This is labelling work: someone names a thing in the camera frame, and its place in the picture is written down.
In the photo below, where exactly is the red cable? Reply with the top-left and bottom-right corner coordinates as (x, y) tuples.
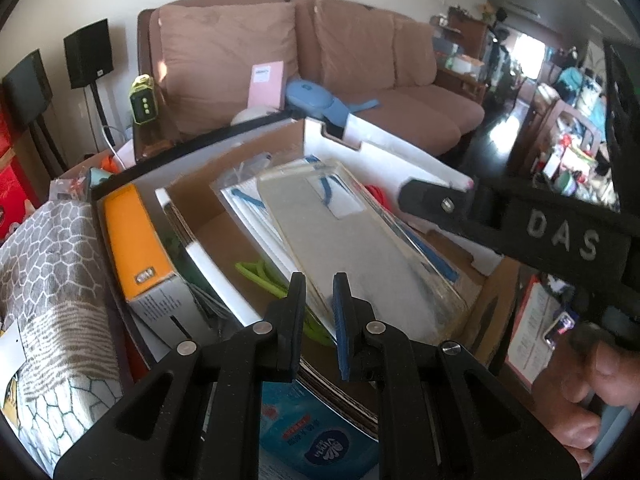
(365, 184), (401, 211)

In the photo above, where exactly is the brown sofa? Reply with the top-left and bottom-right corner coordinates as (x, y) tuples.
(136, 0), (488, 161)

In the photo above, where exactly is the clear plastic packet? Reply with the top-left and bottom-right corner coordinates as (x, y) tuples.
(50, 176), (91, 206)

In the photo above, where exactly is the clear phone case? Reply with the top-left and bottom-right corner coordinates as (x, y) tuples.
(256, 160), (481, 346)

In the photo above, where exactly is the grey patterned blanket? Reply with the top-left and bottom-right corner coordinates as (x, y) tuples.
(0, 200), (131, 476)

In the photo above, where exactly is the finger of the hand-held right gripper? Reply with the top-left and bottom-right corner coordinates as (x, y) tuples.
(397, 176), (503, 242)

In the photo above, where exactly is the white bag red print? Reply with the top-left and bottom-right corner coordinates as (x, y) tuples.
(345, 112), (476, 196)

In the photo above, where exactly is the smartphone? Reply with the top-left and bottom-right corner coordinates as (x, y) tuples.
(544, 310), (576, 348)

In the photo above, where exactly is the red-bordered printed sheet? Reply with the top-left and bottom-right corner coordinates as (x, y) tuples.
(505, 275), (566, 391)

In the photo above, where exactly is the person's right hand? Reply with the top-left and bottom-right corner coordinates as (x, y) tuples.
(531, 322), (640, 467)

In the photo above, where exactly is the pink booklet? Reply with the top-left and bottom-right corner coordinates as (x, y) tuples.
(247, 61), (286, 110)

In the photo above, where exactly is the white charging cable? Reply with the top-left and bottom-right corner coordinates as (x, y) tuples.
(101, 125), (138, 166)

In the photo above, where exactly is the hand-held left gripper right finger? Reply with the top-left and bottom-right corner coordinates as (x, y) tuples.
(332, 272), (583, 480)

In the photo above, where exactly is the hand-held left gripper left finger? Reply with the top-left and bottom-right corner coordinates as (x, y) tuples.
(52, 272), (307, 480)

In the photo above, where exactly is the brown sofa cushion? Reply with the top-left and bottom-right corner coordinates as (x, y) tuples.
(392, 15), (441, 88)
(312, 0), (401, 91)
(157, 2), (301, 133)

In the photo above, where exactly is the wooden shelf cabinet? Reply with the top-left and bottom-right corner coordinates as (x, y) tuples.
(431, 6), (490, 103)

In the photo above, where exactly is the lime green portable speaker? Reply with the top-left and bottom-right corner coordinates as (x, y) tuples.
(129, 74), (160, 125)

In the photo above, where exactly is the blue massager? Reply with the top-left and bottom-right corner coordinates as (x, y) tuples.
(285, 79), (381, 128)

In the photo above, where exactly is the cluttered wooden table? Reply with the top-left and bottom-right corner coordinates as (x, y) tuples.
(530, 45), (621, 211)

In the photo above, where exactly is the green braided cable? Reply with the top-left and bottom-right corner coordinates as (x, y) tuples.
(235, 260), (333, 346)

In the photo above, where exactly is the black speaker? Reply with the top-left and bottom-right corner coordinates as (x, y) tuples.
(2, 49), (53, 131)
(63, 18), (113, 90)

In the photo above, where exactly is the teal hand tool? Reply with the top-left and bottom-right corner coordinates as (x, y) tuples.
(87, 166), (116, 188)

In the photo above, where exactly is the white dome lamp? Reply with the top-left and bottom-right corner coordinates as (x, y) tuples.
(231, 106), (281, 126)

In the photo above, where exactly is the white cardboard box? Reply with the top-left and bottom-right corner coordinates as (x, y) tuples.
(155, 117), (521, 441)

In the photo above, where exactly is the red gift box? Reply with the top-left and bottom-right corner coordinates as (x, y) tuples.
(0, 157), (31, 241)

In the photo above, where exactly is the blue tissue pack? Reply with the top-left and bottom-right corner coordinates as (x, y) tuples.
(257, 380), (381, 480)

